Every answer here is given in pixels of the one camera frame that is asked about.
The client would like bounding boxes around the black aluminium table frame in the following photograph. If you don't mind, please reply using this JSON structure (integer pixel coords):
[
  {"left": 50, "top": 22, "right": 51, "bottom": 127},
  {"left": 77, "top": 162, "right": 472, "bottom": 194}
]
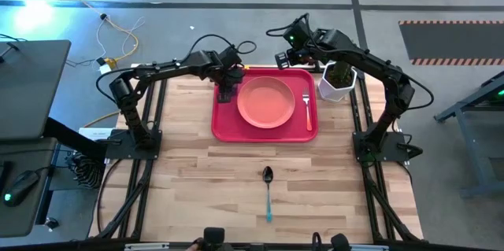
[{"left": 92, "top": 56, "right": 424, "bottom": 246}]

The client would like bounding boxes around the yellow floor cable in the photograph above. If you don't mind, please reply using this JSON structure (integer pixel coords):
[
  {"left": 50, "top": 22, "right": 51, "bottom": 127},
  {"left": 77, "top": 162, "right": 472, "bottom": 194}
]
[{"left": 43, "top": 0, "right": 139, "bottom": 128}]

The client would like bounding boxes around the silver fork with orange handle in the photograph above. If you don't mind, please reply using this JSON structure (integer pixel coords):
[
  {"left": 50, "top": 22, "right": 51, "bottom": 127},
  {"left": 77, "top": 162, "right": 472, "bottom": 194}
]
[{"left": 302, "top": 87, "right": 313, "bottom": 132}]

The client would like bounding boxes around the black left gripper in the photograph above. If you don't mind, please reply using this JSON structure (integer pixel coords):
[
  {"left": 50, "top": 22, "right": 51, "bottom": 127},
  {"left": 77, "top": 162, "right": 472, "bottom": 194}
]
[{"left": 212, "top": 46, "right": 246, "bottom": 105}]

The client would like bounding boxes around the red plastic tray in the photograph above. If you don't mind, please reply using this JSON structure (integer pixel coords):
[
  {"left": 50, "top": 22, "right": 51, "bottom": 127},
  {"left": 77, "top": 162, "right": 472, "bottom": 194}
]
[{"left": 211, "top": 68, "right": 319, "bottom": 143}]

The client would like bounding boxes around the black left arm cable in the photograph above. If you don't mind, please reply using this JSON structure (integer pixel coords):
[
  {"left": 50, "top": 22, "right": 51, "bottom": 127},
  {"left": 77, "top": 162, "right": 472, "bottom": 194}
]
[{"left": 95, "top": 33, "right": 258, "bottom": 105}]

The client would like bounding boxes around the blue-grey metal table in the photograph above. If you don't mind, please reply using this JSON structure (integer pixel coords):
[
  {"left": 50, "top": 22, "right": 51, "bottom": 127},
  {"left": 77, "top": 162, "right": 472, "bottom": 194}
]
[{"left": 434, "top": 70, "right": 504, "bottom": 199}]

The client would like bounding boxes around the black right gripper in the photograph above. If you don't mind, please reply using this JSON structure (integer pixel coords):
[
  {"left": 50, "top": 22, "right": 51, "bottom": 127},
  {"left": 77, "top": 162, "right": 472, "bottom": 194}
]
[{"left": 275, "top": 17, "right": 317, "bottom": 71}]

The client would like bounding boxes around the black leader arm handle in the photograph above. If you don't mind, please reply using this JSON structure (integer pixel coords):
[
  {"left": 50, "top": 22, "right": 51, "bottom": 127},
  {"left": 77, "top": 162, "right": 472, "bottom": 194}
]
[
  {"left": 310, "top": 231, "right": 352, "bottom": 251},
  {"left": 196, "top": 226, "right": 228, "bottom": 251}
]

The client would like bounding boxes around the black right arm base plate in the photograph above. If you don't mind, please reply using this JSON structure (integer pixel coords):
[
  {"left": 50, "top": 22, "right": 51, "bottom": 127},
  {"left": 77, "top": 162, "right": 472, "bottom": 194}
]
[{"left": 353, "top": 131, "right": 410, "bottom": 164}]

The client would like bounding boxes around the black spoon with teal handle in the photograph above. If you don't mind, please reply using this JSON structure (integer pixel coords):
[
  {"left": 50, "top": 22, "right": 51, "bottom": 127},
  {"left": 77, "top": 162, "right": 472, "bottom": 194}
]
[{"left": 262, "top": 165, "right": 274, "bottom": 223}]

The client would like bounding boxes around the black low desk top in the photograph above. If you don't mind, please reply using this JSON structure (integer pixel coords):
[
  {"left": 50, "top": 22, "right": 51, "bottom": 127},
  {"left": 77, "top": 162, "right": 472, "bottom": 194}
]
[{"left": 0, "top": 137, "right": 59, "bottom": 238}]

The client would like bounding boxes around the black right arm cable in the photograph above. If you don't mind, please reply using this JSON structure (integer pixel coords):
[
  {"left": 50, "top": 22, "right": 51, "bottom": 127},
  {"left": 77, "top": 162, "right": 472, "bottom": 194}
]
[{"left": 265, "top": 12, "right": 435, "bottom": 111}]

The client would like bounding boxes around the white label card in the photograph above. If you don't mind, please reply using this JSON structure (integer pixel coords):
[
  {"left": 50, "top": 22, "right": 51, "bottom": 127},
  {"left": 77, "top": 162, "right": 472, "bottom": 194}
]
[{"left": 78, "top": 127, "right": 113, "bottom": 142}]

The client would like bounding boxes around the black raised desk top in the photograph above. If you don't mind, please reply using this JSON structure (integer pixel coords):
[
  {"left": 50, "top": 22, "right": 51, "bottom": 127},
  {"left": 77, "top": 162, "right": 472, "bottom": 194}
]
[{"left": 0, "top": 39, "right": 72, "bottom": 141}]

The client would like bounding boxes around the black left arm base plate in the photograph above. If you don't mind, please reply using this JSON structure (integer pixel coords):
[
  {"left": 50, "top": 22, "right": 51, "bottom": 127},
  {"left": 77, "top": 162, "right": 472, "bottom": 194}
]
[{"left": 105, "top": 128, "right": 162, "bottom": 161}]

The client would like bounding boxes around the black hazard-striped floor mat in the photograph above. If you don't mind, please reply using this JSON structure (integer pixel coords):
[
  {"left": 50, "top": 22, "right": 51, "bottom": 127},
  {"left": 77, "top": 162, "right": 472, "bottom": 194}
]
[{"left": 398, "top": 20, "right": 504, "bottom": 66}]

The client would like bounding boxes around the orange round plate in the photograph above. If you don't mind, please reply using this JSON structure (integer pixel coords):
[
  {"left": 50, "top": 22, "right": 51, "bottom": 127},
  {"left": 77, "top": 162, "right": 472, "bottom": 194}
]
[{"left": 236, "top": 76, "right": 296, "bottom": 129}]

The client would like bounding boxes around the green cactus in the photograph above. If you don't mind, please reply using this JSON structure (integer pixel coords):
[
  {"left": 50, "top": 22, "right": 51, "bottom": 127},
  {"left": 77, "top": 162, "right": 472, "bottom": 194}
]
[{"left": 328, "top": 61, "right": 354, "bottom": 89}]

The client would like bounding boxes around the white floor cable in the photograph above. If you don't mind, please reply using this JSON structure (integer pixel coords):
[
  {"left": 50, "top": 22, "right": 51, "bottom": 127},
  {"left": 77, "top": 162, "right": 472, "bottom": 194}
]
[{"left": 65, "top": 15, "right": 146, "bottom": 72}]

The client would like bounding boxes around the black computer mouse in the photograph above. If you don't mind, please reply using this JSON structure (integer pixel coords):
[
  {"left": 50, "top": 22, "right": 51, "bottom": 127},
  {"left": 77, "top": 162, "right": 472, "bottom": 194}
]
[{"left": 2, "top": 170, "right": 39, "bottom": 208}]

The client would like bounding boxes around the silver edge bracket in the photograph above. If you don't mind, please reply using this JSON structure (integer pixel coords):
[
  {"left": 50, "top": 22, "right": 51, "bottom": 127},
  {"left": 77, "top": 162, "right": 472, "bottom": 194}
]
[
  {"left": 124, "top": 242, "right": 170, "bottom": 251},
  {"left": 350, "top": 244, "right": 390, "bottom": 251}
]

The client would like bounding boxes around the black coiled cable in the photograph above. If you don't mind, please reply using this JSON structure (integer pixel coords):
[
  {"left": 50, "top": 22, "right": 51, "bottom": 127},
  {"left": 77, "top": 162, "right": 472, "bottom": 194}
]
[{"left": 65, "top": 151, "right": 106, "bottom": 189}]

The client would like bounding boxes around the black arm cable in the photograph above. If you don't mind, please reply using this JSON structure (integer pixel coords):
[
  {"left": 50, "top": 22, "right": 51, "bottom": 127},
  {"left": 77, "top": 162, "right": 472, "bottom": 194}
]
[
  {"left": 95, "top": 33, "right": 258, "bottom": 105},
  {"left": 265, "top": 12, "right": 435, "bottom": 111}
]

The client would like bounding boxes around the white faceted plant pot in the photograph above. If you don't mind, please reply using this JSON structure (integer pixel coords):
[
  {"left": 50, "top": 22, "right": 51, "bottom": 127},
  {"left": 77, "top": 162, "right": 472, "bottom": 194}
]
[{"left": 317, "top": 61, "right": 358, "bottom": 104}]

